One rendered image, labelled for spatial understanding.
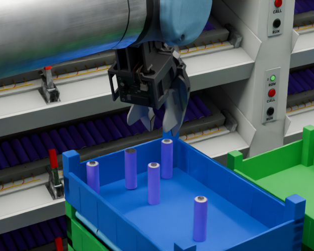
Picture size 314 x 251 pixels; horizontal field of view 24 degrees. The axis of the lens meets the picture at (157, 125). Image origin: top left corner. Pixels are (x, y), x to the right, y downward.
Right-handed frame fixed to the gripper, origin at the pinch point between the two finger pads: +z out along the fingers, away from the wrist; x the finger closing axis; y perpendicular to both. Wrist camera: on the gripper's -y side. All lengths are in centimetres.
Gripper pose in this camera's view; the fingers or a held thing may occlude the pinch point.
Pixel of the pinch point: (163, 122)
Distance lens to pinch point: 109.8
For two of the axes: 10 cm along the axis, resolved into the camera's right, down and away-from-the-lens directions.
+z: 1.1, 7.7, 6.2
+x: 9.0, 1.8, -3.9
